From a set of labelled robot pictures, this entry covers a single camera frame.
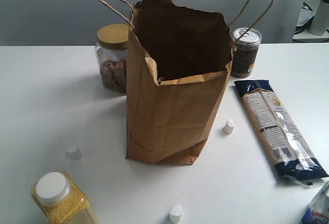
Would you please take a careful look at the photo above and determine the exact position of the white cylinder in background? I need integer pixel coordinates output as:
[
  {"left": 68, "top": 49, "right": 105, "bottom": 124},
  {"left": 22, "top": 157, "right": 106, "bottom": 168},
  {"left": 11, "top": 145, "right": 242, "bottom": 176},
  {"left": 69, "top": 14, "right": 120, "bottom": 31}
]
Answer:
[{"left": 309, "top": 0, "right": 328, "bottom": 35}]

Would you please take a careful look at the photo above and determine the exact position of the blue spaghetti pasta packet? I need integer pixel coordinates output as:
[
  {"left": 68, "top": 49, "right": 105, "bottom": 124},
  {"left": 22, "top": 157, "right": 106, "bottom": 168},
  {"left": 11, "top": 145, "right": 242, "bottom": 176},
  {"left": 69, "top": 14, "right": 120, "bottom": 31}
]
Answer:
[{"left": 234, "top": 80, "right": 328, "bottom": 183}]

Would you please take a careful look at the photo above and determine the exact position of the nut jar with gold lid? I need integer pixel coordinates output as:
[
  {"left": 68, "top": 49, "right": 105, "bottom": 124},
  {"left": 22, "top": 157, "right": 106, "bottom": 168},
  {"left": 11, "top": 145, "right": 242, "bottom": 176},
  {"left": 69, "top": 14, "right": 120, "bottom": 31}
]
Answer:
[{"left": 94, "top": 24, "right": 129, "bottom": 94}]

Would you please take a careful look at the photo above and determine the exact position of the yellow grain jar white lid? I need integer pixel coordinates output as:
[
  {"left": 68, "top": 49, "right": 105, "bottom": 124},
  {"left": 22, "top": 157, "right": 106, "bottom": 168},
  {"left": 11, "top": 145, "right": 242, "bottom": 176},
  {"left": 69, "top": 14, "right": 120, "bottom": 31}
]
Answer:
[{"left": 30, "top": 170, "right": 98, "bottom": 223}]

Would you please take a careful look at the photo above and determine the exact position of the dark can with pull tab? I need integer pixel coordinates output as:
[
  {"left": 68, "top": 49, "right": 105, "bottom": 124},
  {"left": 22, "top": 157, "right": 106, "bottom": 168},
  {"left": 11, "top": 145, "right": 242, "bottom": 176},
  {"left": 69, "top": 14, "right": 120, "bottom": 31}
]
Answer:
[{"left": 231, "top": 27, "right": 262, "bottom": 79}]

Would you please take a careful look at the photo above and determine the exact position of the brown paper bag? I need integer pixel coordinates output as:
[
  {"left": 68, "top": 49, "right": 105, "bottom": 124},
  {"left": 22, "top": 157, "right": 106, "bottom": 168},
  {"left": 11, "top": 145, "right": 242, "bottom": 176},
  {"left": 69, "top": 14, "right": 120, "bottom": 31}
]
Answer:
[{"left": 86, "top": 0, "right": 277, "bottom": 166}]

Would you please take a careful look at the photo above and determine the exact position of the white cap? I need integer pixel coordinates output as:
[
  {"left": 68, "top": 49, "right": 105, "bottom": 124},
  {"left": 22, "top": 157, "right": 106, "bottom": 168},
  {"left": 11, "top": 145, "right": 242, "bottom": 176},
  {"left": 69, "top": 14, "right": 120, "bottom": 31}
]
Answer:
[
  {"left": 66, "top": 146, "right": 81, "bottom": 160},
  {"left": 169, "top": 204, "right": 183, "bottom": 223},
  {"left": 223, "top": 119, "right": 235, "bottom": 135}
]

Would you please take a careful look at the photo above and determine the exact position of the white cap bottom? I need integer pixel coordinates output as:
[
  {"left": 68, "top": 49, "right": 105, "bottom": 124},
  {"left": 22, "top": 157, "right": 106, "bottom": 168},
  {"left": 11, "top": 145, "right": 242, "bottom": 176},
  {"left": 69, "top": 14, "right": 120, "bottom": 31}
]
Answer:
[{"left": 169, "top": 204, "right": 183, "bottom": 223}]

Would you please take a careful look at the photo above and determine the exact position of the blue white plastic packet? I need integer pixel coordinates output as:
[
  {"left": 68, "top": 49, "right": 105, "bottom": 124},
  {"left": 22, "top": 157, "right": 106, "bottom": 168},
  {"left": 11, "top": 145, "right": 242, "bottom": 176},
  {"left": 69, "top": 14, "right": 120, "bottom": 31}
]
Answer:
[{"left": 301, "top": 181, "right": 329, "bottom": 224}]

